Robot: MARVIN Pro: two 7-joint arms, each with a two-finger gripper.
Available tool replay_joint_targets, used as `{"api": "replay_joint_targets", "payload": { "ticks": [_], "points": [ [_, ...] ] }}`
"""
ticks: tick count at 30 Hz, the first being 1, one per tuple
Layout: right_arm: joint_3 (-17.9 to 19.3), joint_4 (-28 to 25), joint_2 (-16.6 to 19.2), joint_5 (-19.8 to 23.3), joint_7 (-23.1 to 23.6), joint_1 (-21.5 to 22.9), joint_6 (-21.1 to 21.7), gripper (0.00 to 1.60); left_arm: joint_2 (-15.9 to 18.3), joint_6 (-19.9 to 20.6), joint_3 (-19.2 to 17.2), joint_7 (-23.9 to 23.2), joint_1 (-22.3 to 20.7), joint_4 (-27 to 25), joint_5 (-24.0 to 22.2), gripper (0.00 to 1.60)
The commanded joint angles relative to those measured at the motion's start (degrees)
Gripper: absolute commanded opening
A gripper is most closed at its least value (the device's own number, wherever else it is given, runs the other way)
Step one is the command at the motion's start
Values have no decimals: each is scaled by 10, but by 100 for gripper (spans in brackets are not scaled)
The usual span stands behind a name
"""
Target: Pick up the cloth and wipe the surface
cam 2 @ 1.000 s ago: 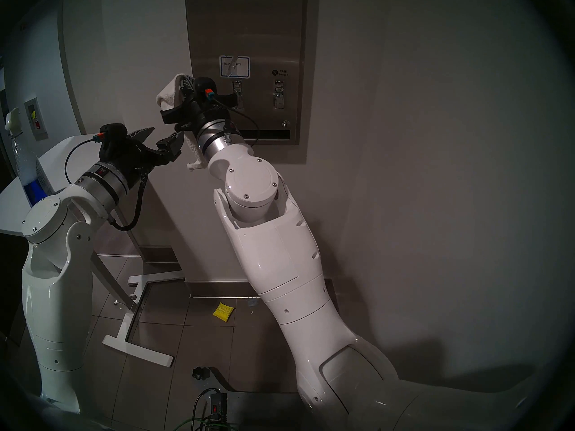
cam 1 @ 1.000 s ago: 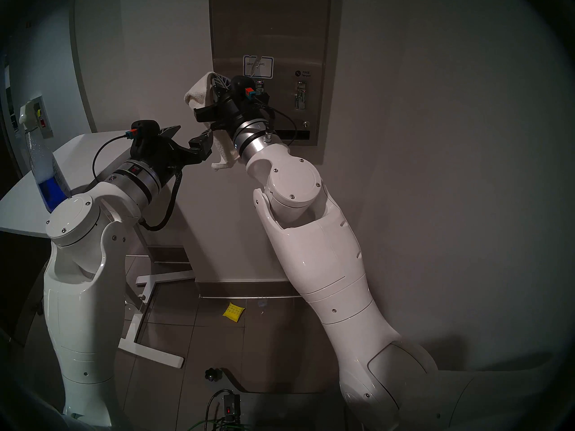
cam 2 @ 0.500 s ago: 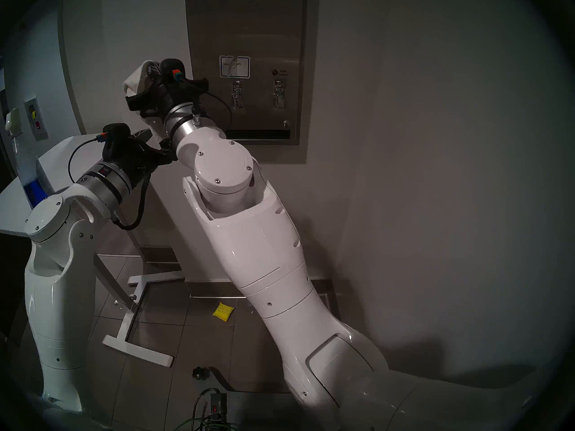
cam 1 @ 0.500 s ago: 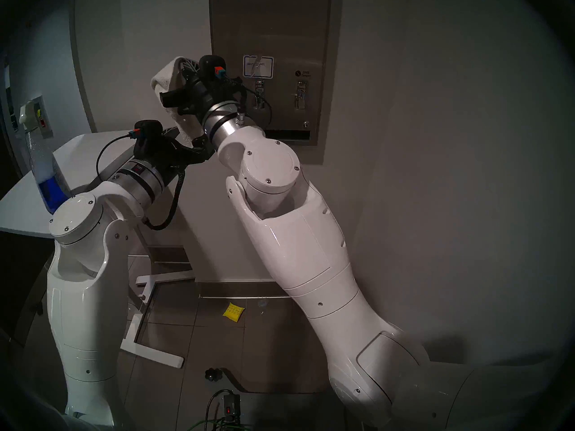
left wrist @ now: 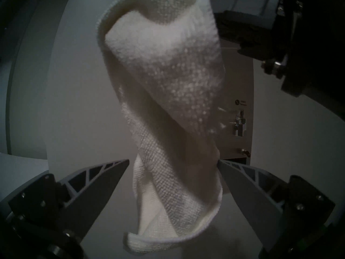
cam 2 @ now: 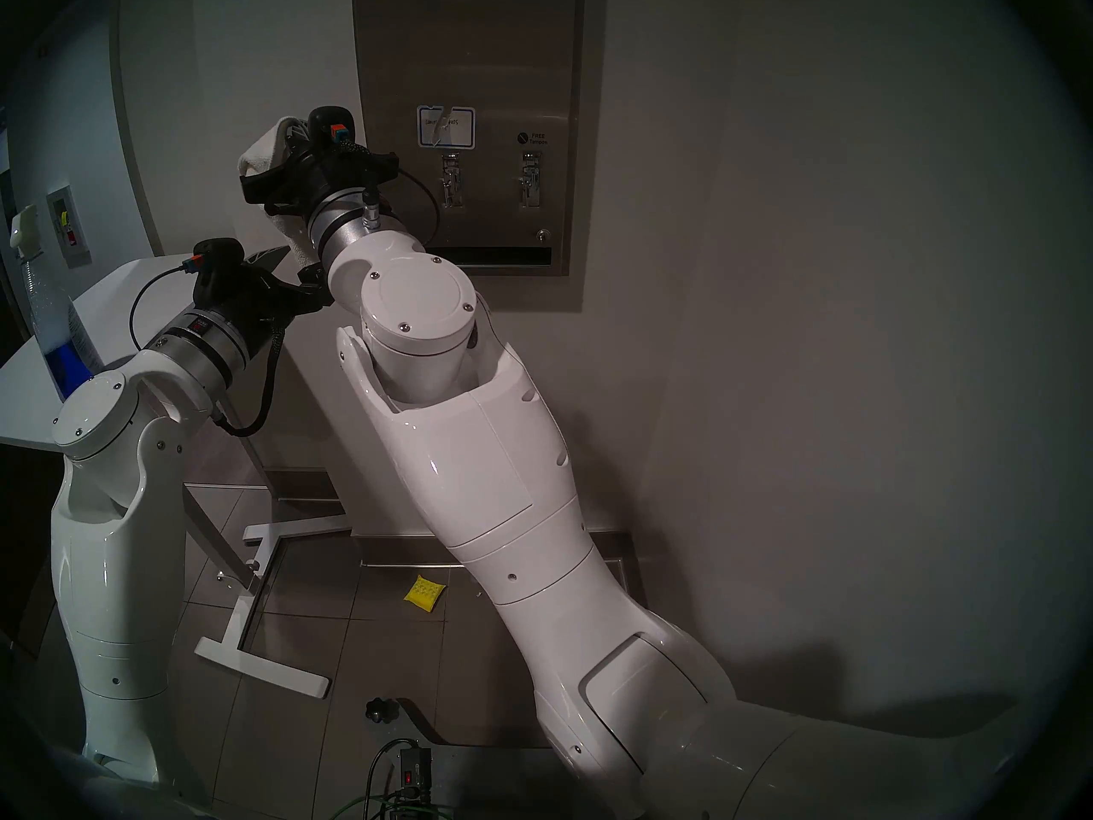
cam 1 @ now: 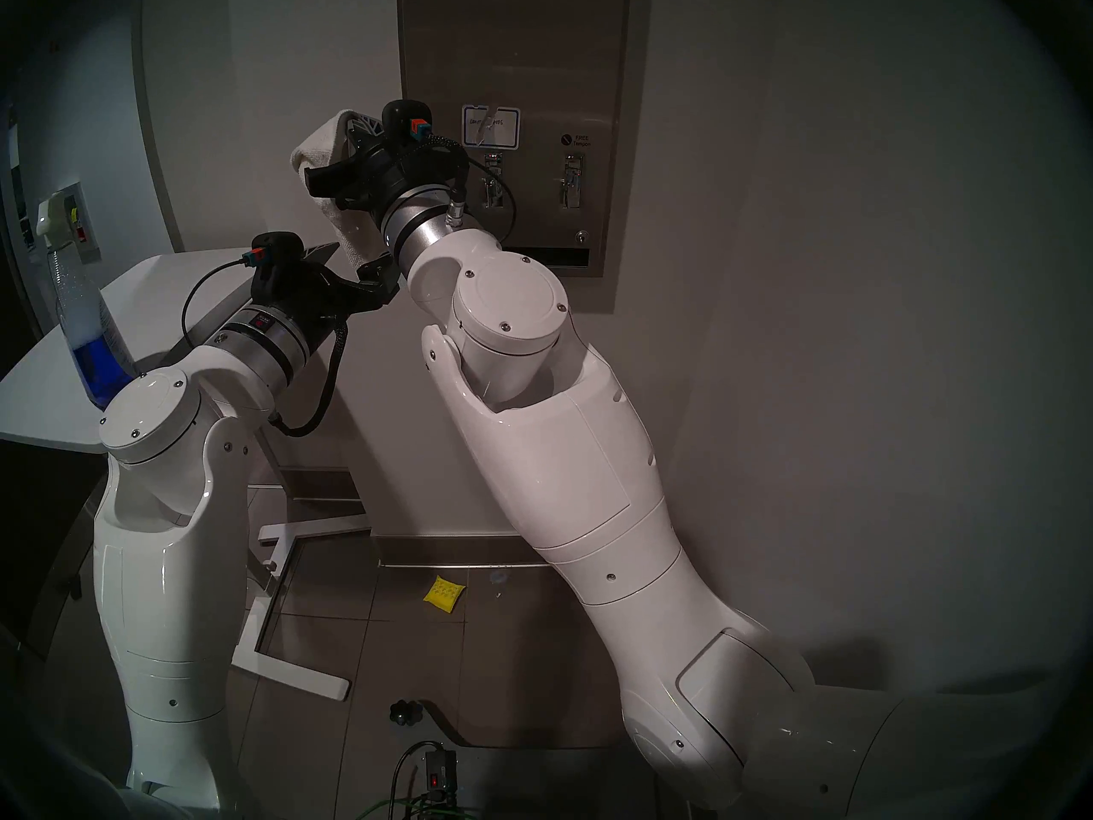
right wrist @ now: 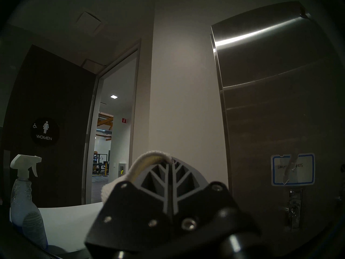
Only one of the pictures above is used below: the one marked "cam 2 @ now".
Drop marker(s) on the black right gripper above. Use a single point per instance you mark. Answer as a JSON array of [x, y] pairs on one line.
[[316, 178]]

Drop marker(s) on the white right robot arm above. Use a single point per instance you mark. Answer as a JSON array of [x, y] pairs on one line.
[[478, 485]]

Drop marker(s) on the spray bottle with blue liquid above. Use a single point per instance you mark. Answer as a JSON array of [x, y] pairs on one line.
[[47, 331]]

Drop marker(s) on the white cloth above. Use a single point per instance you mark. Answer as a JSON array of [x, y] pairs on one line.
[[265, 148]]

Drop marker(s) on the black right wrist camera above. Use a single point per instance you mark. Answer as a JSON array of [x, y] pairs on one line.
[[329, 125]]

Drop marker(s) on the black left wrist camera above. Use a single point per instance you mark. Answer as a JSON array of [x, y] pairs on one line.
[[218, 259]]

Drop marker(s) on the white table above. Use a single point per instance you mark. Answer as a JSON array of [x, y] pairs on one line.
[[43, 417]]

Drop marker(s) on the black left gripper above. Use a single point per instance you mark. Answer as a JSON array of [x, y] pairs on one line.
[[248, 301]]

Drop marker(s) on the fire extinguisher wall cabinet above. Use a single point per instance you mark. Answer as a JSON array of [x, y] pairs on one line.
[[68, 227]]

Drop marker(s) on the black box with red light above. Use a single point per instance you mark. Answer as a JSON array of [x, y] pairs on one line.
[[414, 771]]

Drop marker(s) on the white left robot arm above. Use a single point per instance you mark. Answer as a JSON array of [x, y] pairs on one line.
[[119, 528]]

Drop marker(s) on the grey door frame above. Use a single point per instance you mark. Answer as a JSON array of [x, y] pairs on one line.
[[137, 143]]

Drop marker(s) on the yellow sponge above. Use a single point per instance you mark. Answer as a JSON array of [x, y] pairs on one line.
[[424, 592]]

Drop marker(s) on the black knob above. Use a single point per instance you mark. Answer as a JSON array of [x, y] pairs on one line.
[[381, 710]]

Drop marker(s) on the stainless steel wall dispenser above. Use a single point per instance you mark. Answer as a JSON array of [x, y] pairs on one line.
[[504, 58]]

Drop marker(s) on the steel dispenser lever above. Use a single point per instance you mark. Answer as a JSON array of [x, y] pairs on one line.
[[452, 182], [529, 180]]

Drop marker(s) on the white label with blue border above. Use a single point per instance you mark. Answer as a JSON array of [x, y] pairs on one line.
[[446, 127]]

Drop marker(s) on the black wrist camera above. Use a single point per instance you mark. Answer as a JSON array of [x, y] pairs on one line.
[[218, 259], [329, 125]]

